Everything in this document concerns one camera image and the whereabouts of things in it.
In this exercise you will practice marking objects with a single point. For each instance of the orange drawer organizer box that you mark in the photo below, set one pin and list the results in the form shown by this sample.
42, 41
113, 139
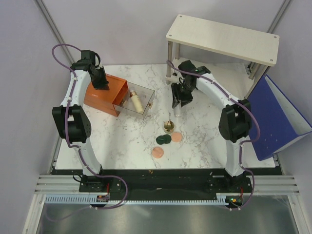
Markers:
107, 100

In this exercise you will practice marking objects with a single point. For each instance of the cream lotion bottle gold cap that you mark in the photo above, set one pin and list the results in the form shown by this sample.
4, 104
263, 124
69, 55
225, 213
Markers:
136, 102

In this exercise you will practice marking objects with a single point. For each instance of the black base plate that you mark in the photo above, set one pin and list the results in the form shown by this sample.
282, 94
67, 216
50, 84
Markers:
161, 184

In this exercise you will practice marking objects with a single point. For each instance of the pink round makeup puff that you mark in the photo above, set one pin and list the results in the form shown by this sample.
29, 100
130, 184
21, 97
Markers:
157, 152
176, 137

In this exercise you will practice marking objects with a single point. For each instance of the blue file binder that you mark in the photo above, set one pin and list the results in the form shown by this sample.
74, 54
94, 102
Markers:
280, 122

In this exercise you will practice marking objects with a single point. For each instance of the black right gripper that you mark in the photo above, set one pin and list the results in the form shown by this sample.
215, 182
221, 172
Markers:
174, 91

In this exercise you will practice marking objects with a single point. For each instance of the aluminium rail frame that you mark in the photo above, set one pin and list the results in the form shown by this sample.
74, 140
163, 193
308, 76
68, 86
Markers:
273, 186

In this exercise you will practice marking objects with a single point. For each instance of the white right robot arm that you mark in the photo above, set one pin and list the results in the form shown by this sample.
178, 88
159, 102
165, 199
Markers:
235, 120

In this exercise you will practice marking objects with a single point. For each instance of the white two-tier shelf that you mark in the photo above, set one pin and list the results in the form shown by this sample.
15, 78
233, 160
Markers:
237, 57

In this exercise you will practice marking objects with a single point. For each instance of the clear drawer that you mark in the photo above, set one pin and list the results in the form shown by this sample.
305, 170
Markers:
146, 97
122, 107

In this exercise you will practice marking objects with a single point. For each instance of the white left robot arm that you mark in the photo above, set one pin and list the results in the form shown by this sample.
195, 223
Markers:
72, 122

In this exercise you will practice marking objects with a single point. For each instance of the pink round makeup puff front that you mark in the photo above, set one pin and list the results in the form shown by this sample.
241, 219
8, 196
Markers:
157, 152

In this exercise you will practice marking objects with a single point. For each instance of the dark green makeup sponge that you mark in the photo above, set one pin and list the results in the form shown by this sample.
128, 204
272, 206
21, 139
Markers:
164, 139

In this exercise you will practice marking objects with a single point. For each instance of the white slotted cable duct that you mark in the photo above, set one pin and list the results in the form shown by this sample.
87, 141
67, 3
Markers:
76, 199

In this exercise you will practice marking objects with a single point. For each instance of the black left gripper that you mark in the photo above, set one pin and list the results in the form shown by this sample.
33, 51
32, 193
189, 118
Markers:
104, 85

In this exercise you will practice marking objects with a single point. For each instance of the clear small bottle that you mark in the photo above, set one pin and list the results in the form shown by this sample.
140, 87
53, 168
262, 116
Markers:
177, 111

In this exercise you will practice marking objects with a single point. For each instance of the gold lid cream jar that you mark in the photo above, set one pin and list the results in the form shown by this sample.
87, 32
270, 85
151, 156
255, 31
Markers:
168, 127

